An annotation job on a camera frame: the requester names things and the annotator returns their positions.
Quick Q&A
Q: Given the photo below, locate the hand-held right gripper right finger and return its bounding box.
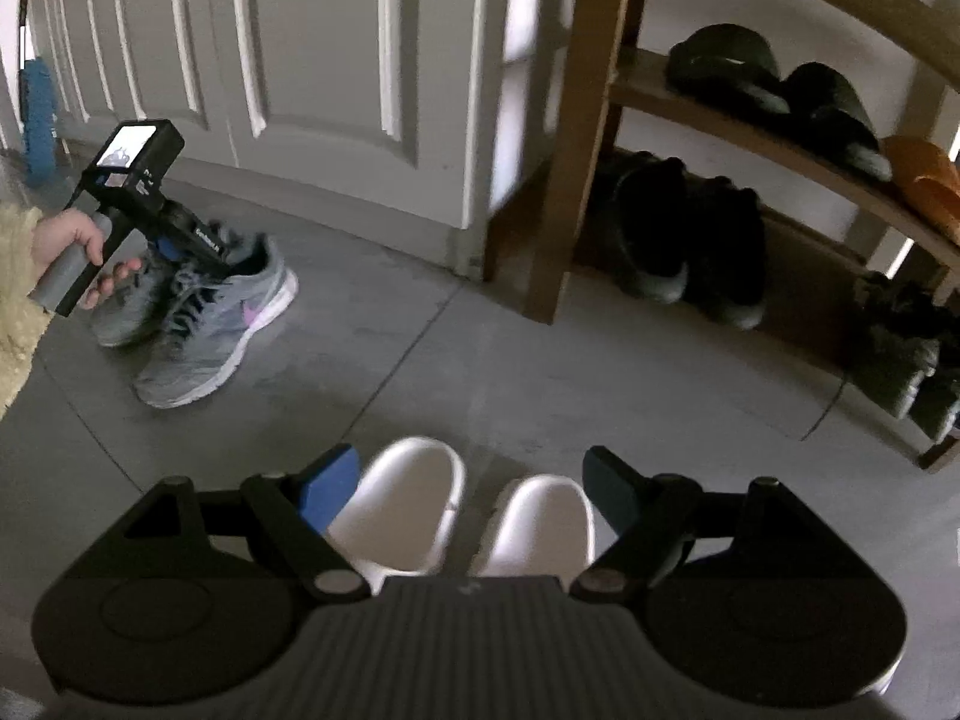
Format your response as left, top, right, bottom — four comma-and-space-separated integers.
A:
570, 444, 826, 605

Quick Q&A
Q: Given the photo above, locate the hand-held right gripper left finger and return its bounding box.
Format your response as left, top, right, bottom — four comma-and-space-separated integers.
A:
120, 444, 372, 602

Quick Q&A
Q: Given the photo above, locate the grey sneaker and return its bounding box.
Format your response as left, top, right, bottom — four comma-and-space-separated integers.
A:
133, 236, 299, 410
90, 221, 263, 350

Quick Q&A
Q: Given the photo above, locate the white heart-print slipper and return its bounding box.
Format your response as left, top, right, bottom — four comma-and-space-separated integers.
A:
326, 436, 467, 578
469, 474, 597, 578

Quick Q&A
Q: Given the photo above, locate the wooden shoe rack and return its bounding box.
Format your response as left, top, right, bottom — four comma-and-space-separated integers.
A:
484, 0, 960, 473

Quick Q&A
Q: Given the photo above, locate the person's left hand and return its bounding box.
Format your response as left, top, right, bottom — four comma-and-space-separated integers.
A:
34, 208, 143, 310

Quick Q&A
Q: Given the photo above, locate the blue fuzzy duster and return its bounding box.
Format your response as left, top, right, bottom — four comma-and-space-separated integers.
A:
21, 58, 59, 187

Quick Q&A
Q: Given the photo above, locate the white panelled cabinet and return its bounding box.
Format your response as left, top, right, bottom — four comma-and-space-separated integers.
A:
0, 0, 518, 271

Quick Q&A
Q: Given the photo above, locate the orange slipper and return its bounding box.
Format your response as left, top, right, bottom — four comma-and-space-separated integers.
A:
881, 136, 960, 245

